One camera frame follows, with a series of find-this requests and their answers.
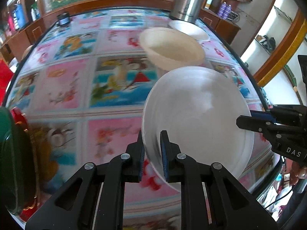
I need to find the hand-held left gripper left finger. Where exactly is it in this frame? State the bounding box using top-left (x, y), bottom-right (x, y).
top-left (25, 131), bottom-right (145, 230)

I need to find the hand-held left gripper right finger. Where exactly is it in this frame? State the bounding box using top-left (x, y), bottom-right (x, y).
top-left (159, 130), bottom-right (280, 230)

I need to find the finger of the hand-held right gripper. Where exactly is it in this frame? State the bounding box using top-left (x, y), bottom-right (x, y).
top-left (236, 115), bottom-right (281, 142)
top-left (249, 104), bottom-right (305, 125)

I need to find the large white foam bowl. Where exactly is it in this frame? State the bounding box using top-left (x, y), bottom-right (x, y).
top-left (141, 67), bottom-right (255, 192)

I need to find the person's right hand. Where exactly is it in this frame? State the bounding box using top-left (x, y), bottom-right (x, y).
top-left (289, 164), bottom-right (307, 186)

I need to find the dark cloth bundle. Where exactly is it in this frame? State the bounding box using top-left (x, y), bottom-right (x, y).
top-left (262, 35), bottom-right (276, 51)

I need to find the wooden cabinet with floral glass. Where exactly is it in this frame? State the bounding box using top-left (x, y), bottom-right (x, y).
top-left (0, 0), bottom-right (241, 63)

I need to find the printed floral tablecloth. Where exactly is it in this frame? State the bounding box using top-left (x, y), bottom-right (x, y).
top-left (5, 9), bottom-right (282, 230)

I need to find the cream plastic bowl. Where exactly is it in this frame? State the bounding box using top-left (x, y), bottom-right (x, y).
top-left (139, 27), bottom-right (205, 71)

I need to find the small white foam bowl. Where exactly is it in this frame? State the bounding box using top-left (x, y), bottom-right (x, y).
top-left (168, 20), bottom-right (210, 42)

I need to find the dark green plastic bowl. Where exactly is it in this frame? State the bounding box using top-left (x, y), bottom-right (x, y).
top-left (0, 107), bottom-right (40, 216)

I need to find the stainless steel thermos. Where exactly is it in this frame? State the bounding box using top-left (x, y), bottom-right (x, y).
top-left (169, 0), bottom-right (211, 22)

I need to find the black round device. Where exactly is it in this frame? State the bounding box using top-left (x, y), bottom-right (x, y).
top-left (57, 12), bottom-right (72, 27)

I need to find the blue plastic jug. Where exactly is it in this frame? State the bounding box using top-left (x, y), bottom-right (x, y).
top-left (13, 3), bottom-right (24, 28)

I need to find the black cable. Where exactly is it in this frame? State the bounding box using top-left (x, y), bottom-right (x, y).
top-left (264, 186), bottom-right (294, 208)

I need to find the gold-framed wall shelf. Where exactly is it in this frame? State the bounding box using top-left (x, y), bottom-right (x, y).
top-left (240, 0), bottom-right (307, 101)

